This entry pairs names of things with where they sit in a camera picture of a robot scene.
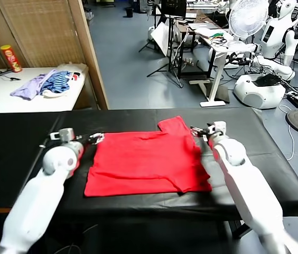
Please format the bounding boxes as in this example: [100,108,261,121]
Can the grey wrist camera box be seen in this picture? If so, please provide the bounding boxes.
[49,128,76,143]
[210,121,228,135]

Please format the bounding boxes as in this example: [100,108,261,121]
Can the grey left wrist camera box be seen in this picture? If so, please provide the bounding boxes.
[49,128,76,143]

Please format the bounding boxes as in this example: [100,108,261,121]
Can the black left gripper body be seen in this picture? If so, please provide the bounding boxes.
[74,134,93,146]

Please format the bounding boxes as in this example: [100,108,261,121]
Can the green cable bundle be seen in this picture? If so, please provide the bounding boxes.
[209,31,226,40]

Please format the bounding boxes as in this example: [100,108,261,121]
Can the red chips can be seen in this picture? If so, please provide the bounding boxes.
[0,44,23,73]

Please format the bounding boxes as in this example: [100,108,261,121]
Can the black cables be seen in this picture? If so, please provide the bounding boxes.
[0,68,22,85]

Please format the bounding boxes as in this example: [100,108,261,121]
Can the black monitor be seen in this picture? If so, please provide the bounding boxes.
[160,0,187,18]

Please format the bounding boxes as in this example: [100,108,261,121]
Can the clear plastic bag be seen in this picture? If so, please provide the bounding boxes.
[56,62,89,79]

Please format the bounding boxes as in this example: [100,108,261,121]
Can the black floor plate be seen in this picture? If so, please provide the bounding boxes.
[216,86,230,104]

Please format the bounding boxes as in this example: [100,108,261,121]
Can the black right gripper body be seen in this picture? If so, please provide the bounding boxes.
[202,126,215,141]

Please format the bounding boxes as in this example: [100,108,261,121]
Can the white cloth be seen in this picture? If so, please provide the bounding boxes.
[42,89,69,99]

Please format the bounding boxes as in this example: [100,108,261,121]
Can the white electric fan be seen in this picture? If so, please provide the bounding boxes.
[228,0,269,51]

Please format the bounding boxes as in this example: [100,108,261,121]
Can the silver laptop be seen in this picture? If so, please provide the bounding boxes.
[188,22,218,30]

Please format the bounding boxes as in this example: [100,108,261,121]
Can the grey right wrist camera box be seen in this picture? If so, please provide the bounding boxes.
[210,121,228,135]

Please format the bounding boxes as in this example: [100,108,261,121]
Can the white side table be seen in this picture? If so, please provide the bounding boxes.
[0,66,89,114]

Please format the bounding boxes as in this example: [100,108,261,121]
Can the purple garment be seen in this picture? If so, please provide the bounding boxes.
[10,69,57,101]

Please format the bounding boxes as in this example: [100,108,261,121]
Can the blue striped garment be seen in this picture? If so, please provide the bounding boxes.
[40,70,71,95]

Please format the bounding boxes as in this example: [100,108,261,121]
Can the red t-shirt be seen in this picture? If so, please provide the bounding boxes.
[83,115,212,198]

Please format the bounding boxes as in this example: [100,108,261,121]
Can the white floor cable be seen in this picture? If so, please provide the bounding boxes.
[278,104,296,161]

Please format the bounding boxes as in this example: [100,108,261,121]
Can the white humanoid robot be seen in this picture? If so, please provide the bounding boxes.
[233,0,298,110]

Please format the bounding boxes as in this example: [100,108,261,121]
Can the black tripod stand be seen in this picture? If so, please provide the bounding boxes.
[147,15,184,89]

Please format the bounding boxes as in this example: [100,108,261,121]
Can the black table cover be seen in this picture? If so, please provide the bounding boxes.
[0,107,298,231]

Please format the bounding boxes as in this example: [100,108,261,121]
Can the white standing desk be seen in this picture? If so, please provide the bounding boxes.
[188,21,245,108]

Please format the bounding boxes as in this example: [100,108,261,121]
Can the white reflector board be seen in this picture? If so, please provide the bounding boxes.
[150,22,170,57]

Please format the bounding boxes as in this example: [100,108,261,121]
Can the wooden folding screen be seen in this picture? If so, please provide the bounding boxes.
[0,0,110,111]

